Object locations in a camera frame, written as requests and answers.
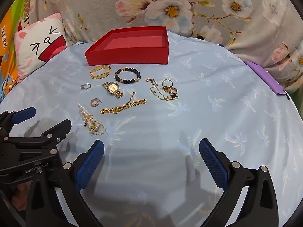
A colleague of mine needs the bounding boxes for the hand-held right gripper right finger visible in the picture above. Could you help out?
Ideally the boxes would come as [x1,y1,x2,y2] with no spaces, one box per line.
[199,138,281,227]

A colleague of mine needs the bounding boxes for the red cardboard box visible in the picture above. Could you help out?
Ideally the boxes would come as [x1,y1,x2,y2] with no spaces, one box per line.
[84,26,170,66]

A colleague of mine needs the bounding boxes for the purple foam pad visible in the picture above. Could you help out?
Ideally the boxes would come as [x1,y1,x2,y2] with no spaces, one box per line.
[245,61,286,95]

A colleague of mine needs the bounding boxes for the person's left hand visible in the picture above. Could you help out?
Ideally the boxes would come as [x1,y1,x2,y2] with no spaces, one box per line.
[11,185,28,210]

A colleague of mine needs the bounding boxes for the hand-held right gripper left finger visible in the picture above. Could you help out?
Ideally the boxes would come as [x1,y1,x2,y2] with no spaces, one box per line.
[26,139,105,227]

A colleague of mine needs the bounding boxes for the gold chain bracelet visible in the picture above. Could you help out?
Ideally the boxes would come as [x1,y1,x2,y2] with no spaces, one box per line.
[100,91,147,115]

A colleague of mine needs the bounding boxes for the grey floral blanket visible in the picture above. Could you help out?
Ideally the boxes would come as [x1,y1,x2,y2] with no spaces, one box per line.
[33,0,303,93]

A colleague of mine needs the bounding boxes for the thin gold clover chain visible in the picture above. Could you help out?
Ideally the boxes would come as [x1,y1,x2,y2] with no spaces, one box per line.
[145,78,178,101]

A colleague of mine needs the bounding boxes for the white cat face cushion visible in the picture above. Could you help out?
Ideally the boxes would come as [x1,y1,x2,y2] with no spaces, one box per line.
[14,13,68,81]

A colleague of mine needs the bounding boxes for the white pearl bracelet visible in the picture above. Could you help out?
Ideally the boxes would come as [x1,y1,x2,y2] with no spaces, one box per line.
[78,103,107,136]

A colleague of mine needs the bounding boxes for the gold bangle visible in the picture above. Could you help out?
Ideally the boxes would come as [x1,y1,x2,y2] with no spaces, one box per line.
[90,65,111,79]

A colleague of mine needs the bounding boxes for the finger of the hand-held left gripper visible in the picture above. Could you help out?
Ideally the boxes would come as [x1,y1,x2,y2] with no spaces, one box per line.
[0,107,36,135]
[5,119,72,155]

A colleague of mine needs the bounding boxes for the black bead bracelet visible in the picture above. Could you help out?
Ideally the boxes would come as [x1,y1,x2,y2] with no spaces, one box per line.
[114,68,141,84]

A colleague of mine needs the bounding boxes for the colourful play mat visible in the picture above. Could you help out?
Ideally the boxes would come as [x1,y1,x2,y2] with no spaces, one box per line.
[0,0,34,97]

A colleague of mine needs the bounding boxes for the gold wristwatch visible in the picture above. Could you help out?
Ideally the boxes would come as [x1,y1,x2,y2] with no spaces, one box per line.
[102,82,123,99]

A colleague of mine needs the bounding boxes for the light blue patterned bedsheet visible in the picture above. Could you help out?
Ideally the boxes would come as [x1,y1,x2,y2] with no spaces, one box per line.
[0,32,303,227]

